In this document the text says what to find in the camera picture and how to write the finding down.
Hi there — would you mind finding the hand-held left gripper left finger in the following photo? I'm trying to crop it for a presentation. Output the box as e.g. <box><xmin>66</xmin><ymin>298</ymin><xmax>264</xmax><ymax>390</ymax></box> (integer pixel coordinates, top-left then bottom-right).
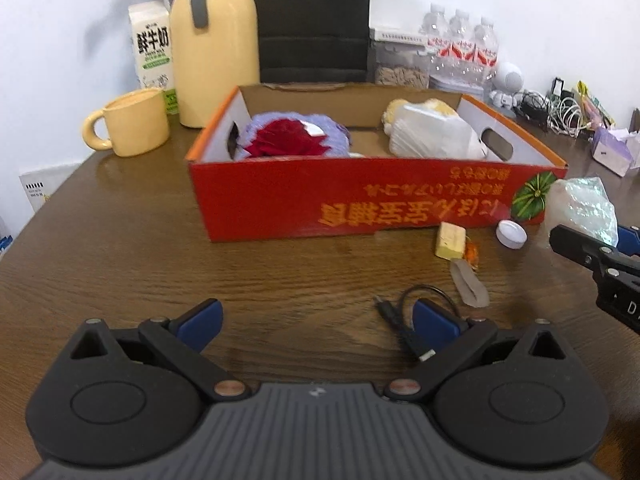
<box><xmin>71</xmin><ymin>298</ymin><xmax>251</xmax><ymax>402</ymax></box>

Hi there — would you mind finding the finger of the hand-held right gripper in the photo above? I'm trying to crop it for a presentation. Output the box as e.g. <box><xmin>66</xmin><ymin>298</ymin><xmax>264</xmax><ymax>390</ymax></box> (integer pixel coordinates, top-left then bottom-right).
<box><xmin>616</xmin><ymin>227</ymin><xmax>640</xmax><ymax>257</ymax></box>
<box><xmin>549</xmin><ymin>224</ymin><xmax>618</xmax><ymax>271</ymax></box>

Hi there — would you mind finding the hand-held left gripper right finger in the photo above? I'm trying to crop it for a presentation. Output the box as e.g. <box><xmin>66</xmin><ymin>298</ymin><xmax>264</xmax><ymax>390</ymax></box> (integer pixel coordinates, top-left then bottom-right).
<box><xmin>385</xmin><ymin>298</ymin><xmax>566</xmax><ymax>402</ymax></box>

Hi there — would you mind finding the black usb cable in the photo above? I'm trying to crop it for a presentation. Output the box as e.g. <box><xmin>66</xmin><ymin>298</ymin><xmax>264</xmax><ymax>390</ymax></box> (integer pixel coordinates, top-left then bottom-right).
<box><xmin>374</xmin><ymin>285</ymin><xmax>463</xmax><ymax>363</ymax></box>

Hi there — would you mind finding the iridescent plastic wrapper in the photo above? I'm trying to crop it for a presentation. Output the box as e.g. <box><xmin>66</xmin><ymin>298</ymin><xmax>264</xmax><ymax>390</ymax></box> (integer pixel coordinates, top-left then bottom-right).
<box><xmin>542</xmin><ymin>177</ymin><xmax>619</xmax><ymax>251</ymax></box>

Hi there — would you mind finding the red cardboard box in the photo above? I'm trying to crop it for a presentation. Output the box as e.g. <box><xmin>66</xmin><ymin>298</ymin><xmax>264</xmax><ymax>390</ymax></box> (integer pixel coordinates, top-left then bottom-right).
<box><xmin>186</xmin><ymin>82</ymin><xmax>569</xmax><ymax>243</ymax></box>

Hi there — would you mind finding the white cloth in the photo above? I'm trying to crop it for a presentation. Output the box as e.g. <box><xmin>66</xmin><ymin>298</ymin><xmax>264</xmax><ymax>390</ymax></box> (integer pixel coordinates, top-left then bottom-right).
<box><xmin>387</xmin><ymin>105</ymin><xmax>483</xmax><ymax>158</ymax></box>

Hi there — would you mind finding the red fabric rose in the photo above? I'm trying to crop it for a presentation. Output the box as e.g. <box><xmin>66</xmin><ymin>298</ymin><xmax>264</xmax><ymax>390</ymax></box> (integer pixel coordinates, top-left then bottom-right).
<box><xmin>242</xmin><ymin>119</ymin><xmax>335</xmax><ymax>158</ymax></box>

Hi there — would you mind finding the purple fabric pouch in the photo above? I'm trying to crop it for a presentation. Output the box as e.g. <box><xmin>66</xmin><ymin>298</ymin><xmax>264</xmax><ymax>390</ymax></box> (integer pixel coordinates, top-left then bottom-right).
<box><xmin>239</xmin><ymin>112</ymin><xmax>351</xmax><ymax>158</ymax></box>

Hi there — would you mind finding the yellow white plush toy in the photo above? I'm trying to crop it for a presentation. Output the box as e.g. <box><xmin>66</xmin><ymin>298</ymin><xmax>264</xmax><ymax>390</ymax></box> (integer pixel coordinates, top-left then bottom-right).
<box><xmin>382</xmin><ymin>98</ymin><xmax>488</xmax><ymax>158</ymax></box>

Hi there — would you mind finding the small white bottle cap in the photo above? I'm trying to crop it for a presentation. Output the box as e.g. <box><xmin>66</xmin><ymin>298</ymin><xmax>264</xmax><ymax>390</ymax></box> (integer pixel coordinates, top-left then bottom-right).
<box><xmin>496</xmin><ymin>220</ymin><xmax>527</xmax><ymax>248</ymax></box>

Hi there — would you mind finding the yellow rectangular block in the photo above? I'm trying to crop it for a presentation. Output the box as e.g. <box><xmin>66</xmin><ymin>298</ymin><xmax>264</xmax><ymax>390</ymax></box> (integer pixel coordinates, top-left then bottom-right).
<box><xmin>434</xmin><ymin>222</ymin><xmax>467</xmax><ymax>261</ymax></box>

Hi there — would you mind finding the purple tissue pack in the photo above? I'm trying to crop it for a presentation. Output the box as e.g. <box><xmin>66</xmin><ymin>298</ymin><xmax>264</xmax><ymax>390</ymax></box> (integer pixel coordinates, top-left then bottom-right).
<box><xmin>590</xmin><ymin>127</ymin><xmax>640</xmax><ymax>177</ymax></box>

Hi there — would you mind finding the colourful snack packet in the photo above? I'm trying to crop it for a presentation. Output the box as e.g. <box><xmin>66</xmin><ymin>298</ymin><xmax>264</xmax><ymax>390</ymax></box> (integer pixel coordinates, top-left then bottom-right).
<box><xmin>577</xmin><ymin>80</ymin><xmax>616</xmax><ymax>128</ymax></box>

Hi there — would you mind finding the black charger plug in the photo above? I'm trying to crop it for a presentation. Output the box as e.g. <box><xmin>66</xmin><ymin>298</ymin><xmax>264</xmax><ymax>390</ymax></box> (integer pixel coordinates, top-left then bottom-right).
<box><xmin>550</xmin><ymin>77</ymin><xmax>576</xmax><ymax>101</ymax></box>

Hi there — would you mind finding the white robot toy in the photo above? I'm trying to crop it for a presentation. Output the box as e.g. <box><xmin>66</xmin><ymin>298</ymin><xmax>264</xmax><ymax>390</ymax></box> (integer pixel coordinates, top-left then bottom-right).
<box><xmin>489</xmin><ymin>61</ymin><xmax>525</xmax><ymax>111</ymax></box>

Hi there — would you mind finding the yellow ceramic mug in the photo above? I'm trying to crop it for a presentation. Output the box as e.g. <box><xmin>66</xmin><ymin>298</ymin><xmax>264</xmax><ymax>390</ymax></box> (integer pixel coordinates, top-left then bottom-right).
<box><xmin>82</xmin><ymin>88</ymin><xmax>171</xmax><ymax>157</ymax></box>

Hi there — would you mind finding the clear water bottle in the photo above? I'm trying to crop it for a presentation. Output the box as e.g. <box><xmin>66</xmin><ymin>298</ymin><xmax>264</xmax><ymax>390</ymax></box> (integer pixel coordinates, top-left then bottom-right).
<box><xmin>474</xmin><ymin>16</ymin><xmax>501</xmax><ymax>86</ymax></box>
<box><xmin>427</xmin><ymin>4</ymin><xmax>452</xmax><ymax>78</ymax></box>
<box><xmin>449</xmin><ymin>9</ymin><xmax>476</xmax><ymax>81</ymax></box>

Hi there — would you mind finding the clear snack container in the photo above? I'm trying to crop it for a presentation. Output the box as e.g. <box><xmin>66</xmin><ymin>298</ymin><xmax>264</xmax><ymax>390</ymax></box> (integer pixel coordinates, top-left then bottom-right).
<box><xmin>372</xmin><ymin>40</ymin><xmax>431</xmax><ymax>87</ymax></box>

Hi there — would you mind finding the yellow thermos jug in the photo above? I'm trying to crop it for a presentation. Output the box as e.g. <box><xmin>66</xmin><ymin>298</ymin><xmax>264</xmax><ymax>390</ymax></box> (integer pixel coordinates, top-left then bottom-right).
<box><xmin>170</xmin><ymin>0</ymin><xmax>261</xmax><ymax>128</ymax></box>

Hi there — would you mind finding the white milk carton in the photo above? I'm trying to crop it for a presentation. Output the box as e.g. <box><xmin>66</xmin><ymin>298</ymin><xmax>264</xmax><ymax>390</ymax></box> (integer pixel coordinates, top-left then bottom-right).
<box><xmin>128</xmin><ymin>1</ymin><xmax>179</xmax><ymax>115</ymax></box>

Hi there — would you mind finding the flat white box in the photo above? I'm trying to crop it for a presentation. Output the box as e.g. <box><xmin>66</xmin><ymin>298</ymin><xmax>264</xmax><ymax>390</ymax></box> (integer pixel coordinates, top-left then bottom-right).
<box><xmin>370</xmin><ymin>25</ymin><xmax>428</xmax><ymax>43</ymax></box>

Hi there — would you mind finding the black paper bag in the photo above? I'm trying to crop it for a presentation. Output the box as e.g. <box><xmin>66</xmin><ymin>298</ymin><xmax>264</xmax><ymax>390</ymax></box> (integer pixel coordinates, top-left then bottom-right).
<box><xmin>240</xmin><ymin>0</ymin><xmax>373</xmax><ymax>85</ymax></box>

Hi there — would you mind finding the tangled cable bundle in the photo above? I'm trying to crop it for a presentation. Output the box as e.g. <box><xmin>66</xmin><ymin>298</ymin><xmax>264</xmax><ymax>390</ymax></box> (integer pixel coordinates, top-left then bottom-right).
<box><xmin>520</xmin><ymin>90</ymin><xmax>596</xmax><ymax>136</ymax></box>

